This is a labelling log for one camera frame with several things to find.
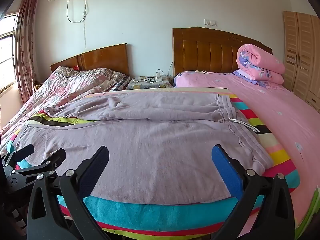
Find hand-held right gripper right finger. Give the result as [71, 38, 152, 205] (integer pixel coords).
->
[211, 144, 295, 240]

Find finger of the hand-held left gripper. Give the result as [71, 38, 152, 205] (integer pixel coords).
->
[11, 148, 66, 180]
[4, 144, 35, 167]

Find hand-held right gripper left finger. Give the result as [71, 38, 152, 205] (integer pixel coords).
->
[26, 145, 110, 240]

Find lilac pants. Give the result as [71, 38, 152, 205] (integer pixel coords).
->
[12, 91, 274, 204]

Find striped colourful blanket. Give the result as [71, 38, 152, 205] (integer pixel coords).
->
[0, 87, 300, 238]

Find floral pink quilt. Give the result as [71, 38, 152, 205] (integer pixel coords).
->
[0, 66, 130, 140]

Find checked bedsheet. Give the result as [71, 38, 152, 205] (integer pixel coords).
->
[107, 76, 131, 92]

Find pink bedsheet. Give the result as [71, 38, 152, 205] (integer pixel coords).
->
[174, 71, 320, 227]

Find nightstand with patterned cover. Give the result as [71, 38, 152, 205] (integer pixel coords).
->
[125, 76, 174, 90]

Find barred window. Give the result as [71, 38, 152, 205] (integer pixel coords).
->
[0, 11, 19, 96]

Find floral red curtain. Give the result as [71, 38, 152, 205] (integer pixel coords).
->
[15, 0, 40, 105]

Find plain wooden headboard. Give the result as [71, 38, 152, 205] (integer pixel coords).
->
[49, 43, 130, 77]

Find pink patterned pillow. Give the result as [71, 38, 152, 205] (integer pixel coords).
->
[231, 44, 286, 85]

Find padded wooden headboard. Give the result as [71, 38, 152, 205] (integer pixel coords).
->
[172, 27, 273, 77]

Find light wooden wardrobe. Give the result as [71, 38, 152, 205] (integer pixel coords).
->
[282, 11, 320, 111]

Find dark looped power cable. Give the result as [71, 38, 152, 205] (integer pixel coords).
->
[66, 0, 89, 23]

